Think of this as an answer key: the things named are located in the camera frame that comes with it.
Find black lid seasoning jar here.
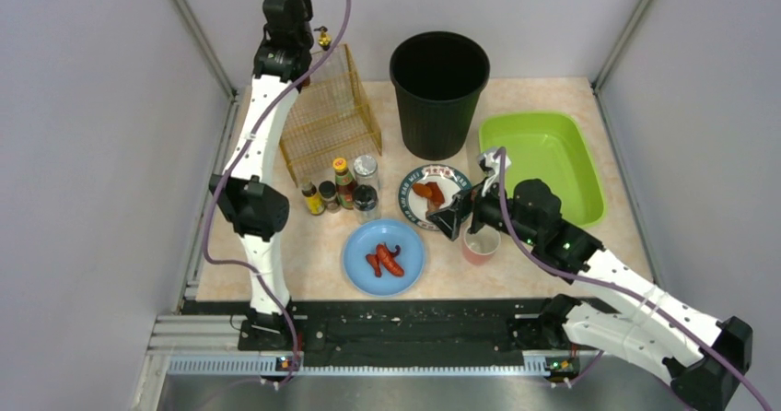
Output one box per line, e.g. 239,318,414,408
353,184,380,224

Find silver lid spice jar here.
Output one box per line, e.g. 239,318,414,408
353,154,380,191

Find sauce bottle yellow cap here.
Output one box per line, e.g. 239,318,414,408
332,158,357,209

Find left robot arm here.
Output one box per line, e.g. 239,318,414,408
209,0,314,351

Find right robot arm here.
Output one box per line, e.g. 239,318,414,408
426,179,753,410

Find roasted meat pieces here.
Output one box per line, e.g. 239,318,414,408
413,182,445,213

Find white plate green rim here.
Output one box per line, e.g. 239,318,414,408
397,163,472,231

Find pink cup white inside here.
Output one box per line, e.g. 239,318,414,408
460,227,501,265

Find red sausage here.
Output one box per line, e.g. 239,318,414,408
366,243,405,277

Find blue plastic plate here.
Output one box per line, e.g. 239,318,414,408
341,219,426,298

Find green plastic tray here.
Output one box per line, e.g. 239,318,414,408
478,111,607,228

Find small brown spice bottle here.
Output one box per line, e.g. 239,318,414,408
318,181,341,213

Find small yellow label bottle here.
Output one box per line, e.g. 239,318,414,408
301,181,325,216

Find black plastic trash bin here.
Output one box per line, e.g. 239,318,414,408
389,31,490,161

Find gold wire basket rack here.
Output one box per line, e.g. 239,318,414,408
280,43,383,185

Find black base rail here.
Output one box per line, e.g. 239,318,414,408
238,298,585,368

